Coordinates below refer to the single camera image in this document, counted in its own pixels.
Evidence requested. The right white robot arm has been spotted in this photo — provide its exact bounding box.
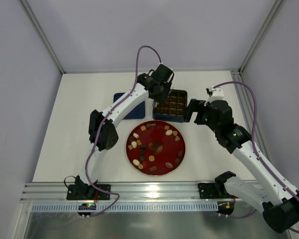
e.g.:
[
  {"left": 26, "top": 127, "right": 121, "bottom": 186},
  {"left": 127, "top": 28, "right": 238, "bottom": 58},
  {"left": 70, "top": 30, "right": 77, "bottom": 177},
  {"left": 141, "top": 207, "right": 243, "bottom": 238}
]
[{"left": 183, "top": 99, "right": 299, "bottom": 233}]

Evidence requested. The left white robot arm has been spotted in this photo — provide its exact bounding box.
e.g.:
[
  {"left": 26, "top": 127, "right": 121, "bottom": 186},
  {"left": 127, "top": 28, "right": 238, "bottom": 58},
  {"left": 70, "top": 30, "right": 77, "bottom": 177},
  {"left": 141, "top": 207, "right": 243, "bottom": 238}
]
[{"left": 66, "top": 64, "right": 174, "bottom": 200}]

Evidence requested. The blue chocolate tin box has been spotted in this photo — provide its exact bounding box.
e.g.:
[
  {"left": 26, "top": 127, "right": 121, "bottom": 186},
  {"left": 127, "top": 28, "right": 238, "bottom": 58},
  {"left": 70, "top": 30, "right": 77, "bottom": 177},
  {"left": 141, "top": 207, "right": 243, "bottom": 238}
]
[{"left": 152, "top": 90, "right": 188, "bottom": 123}]

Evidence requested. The brown oval chocolate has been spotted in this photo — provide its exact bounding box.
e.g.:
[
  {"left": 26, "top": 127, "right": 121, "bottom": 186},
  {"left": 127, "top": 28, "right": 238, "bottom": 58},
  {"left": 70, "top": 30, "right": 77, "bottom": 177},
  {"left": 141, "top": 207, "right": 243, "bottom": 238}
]
[{"left": 165, "top": 162, "right": 173, "bottom": 169}]

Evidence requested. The tan square chocolate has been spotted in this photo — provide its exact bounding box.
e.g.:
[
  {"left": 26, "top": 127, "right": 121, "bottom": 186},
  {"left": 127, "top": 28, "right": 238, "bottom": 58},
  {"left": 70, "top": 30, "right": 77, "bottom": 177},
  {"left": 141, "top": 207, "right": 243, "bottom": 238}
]
[{"left": 149, "top": 155, "right": 155, "bottom": 162}]

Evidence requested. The blue tin lid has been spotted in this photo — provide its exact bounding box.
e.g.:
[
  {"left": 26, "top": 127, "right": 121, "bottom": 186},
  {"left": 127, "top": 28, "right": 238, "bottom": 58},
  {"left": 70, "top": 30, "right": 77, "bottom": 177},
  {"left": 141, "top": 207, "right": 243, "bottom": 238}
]
[{"left": 113, "top": 93, "right": 146, "bottom": 120}]

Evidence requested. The red round plate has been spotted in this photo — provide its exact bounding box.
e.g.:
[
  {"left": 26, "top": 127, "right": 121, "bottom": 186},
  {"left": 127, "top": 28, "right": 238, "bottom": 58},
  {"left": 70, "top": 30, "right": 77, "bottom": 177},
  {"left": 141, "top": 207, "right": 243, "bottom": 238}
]
[{"left": 125, "top": 120, "right": 186, "bottom": 176}]

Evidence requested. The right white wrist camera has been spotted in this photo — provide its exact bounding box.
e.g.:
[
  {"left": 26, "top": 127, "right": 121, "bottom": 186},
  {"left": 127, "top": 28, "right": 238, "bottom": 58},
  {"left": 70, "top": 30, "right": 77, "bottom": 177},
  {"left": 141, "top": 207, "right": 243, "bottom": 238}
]
[{"left": 206, "top": 87, "right": 224, "bottom": 102}]

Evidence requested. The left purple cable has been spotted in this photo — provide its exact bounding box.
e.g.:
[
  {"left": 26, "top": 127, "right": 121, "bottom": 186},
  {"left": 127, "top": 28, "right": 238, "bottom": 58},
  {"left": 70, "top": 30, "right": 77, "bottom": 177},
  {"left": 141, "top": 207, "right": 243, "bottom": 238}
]
[{"left": 84, "top": 45, "right": 164, "bottom": 215}]

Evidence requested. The purple cable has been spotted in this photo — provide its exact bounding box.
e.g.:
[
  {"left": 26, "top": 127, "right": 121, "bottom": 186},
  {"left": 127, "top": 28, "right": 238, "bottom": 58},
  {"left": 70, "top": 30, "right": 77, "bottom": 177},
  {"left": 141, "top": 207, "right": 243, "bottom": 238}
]
[
  {"left": 84, "top": 45, "right": 164, "bottom": 215},
  {"left": 213, "top": 81, "right": 299, "bottom": 234}
]

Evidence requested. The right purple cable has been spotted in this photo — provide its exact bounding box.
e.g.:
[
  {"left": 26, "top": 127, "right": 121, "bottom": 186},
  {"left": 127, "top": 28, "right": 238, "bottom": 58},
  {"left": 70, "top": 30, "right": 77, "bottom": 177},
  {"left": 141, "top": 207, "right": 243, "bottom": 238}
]
[{"left": 213, "top": 81, "right": 299, "bottom": 234}]

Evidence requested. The slotted cable duct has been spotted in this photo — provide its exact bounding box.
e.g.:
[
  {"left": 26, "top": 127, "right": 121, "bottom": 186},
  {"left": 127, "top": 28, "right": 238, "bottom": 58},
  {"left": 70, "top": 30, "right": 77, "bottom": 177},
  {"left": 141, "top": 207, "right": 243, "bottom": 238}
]
[{"left": 31, "top": 201, "right": 218, "bottom": 213}]

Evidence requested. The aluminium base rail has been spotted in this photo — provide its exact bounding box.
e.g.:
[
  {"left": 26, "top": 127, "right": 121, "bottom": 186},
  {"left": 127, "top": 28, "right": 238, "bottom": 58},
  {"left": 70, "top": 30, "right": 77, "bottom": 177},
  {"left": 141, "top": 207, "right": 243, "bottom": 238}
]
[{"left": 19, "top": 181, "right": 265, "bottom": 204}]

